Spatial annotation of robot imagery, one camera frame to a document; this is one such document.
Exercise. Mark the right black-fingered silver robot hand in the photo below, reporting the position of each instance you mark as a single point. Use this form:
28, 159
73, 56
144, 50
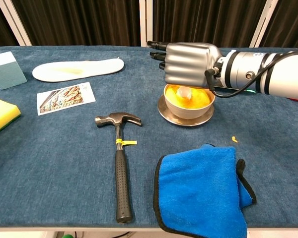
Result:
186, 64

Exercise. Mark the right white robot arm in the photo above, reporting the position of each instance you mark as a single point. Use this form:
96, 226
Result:
283, 74

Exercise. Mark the metal bowl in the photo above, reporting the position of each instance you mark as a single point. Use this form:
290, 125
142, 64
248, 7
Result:
186, 112

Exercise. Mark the black curtain panel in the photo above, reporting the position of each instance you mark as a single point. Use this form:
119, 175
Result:
290, 24
0, 29
203, 19
84, 22

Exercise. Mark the metal saucer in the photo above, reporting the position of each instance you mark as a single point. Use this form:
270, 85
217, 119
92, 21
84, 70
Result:
186, 122

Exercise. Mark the small orange crumb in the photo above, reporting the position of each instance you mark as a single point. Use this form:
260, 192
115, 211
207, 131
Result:
234, 139

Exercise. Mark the yellow hammer tag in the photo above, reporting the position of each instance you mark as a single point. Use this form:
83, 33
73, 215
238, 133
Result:
129, 142

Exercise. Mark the white slipper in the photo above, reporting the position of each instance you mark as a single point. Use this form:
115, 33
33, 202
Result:
64, 72

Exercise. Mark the printed photo card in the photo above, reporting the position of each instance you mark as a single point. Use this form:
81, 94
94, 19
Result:
64, 99

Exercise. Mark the blue microfibre cloth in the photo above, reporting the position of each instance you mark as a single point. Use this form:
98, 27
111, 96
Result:
201, 193

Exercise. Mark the dark blue table cover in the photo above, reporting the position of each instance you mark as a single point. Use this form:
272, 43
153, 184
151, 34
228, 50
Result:
52, 161

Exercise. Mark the light blue cube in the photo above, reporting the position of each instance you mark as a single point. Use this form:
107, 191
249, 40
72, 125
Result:
7, 74

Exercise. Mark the yellow sponge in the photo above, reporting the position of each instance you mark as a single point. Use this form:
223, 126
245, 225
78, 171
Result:
2, 114

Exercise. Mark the white frame post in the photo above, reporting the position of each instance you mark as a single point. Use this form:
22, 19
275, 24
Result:
264, 22
13, 22
145, 22

